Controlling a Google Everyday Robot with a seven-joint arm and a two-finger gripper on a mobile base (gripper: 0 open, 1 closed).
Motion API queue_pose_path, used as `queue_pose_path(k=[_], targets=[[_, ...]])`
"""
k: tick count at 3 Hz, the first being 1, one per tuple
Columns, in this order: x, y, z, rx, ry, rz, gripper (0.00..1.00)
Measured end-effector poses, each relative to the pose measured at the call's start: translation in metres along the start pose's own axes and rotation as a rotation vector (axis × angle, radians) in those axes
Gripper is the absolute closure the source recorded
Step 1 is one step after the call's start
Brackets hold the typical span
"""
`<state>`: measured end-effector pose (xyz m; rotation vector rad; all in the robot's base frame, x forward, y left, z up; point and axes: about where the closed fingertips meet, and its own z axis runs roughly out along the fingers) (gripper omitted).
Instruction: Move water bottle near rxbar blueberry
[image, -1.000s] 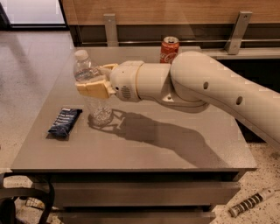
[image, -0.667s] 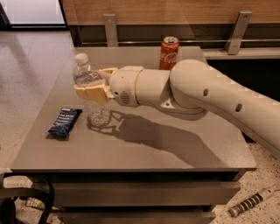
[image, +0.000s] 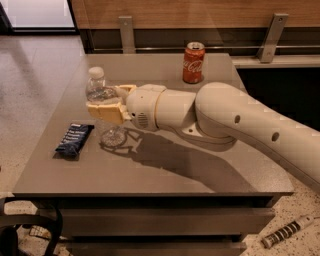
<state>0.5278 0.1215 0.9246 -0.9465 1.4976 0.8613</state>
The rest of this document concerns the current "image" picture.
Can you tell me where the black chair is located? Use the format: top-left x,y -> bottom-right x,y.
0,197 -> 64,256

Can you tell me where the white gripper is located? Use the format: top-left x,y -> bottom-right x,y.
86,84 -> 166,131

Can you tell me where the grey metal bracket right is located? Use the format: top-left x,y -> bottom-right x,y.
257,13 -> 289,63

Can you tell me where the dark blue rxbar wrapper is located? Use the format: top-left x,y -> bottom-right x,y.
55,123 -> 94,158

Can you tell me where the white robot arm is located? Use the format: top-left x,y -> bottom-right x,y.
86,82 -> 320,192

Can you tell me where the white striped cylinder on floor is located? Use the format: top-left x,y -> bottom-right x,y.
261,215 -> 315,249

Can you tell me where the metal rail on wall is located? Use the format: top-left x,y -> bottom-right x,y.
93,44 -> 320,53

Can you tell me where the orange coca-cola can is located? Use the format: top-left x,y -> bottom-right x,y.
183,42 -> 205,84

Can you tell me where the grey table drawer unit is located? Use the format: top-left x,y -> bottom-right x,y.
55,197 -> 274,256

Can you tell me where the clear plastic water bottle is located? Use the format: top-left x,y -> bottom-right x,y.
85,67 -> 128,148

